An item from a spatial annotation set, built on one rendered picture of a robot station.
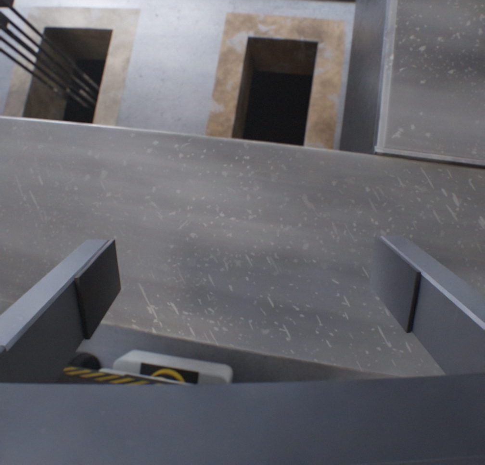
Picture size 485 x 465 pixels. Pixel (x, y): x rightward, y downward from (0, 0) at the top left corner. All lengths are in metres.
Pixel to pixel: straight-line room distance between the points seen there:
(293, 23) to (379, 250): 0.97
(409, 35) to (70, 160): 0.26
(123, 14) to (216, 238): 1.05
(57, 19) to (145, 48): 0.32
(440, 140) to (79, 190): 0.25
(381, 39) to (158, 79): 0.84
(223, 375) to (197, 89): 0.73
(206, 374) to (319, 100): 0.73
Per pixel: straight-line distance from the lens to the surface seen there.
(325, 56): 1.05
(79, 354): 0.95
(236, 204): 0.24
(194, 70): 1.06
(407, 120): 0.26
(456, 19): 0.31
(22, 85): 1.29
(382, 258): 0.17
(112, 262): 0.17
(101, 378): 0.70
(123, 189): 0.26
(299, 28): 1.09
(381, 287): 0.17
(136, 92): 1.08
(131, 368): 0.86
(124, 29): 1.20
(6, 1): 0.96
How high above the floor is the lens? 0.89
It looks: 81 degrees down
